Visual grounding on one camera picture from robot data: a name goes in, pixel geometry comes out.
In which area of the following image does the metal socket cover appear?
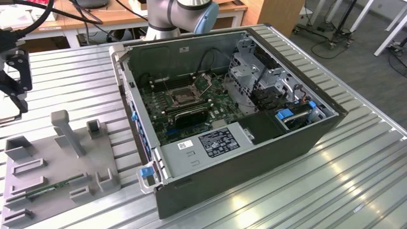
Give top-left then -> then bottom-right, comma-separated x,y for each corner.
193,73 -> 216,93

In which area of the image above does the black open PC case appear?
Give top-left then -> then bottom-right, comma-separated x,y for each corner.
108,23 -> 350,220

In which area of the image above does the white table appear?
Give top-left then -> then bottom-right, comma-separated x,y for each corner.
299,0 -> 375,33
374,0 -> 407,57

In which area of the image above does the grey parts rack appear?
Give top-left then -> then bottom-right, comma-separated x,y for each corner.
3,109 -> 123,227

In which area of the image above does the green motherboard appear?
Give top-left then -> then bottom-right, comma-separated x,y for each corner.
139,73 -> 245,146

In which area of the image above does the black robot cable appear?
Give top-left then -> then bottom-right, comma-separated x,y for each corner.
13,0 -> 55,34
51,8 -> 104,25

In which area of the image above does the black cable inside case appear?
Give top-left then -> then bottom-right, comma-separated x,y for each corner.
195,48 -> 231,74

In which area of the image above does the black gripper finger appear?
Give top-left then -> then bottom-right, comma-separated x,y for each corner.
0,69 -> 16,96
5,49 -> 32,114

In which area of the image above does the CPU socket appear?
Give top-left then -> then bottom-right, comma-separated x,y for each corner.
169,87 -> 205,108

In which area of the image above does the silver metal drive cage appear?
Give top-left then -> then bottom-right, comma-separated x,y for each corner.
227,33 -> 287,110

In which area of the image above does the grey round object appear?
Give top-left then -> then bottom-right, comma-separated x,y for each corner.
75,0 -> 111,10

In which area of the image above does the thin wire locking lever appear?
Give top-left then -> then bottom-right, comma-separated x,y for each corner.
160,73 -> 169,93

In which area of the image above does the hard disk in blue carrier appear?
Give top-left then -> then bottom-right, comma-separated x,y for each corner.
275,108 -> 311,131

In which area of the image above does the green RAM stick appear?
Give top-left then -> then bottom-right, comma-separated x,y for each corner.
25,175 -> 85,198

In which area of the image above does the wooden cabinet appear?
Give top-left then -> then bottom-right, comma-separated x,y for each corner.
241,0 -> 304,38

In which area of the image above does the black RAM slot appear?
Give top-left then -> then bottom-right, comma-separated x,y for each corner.
149,74 -> 193,83
152,79 -> 195,88
151,76 -> 195,85
153,81 -> 196,91

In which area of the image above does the black rolling stand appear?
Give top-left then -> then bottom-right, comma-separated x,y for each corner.
292,0 -> 359,50

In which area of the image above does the grey power supply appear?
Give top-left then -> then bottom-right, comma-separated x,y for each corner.
157,122 -> 256,179

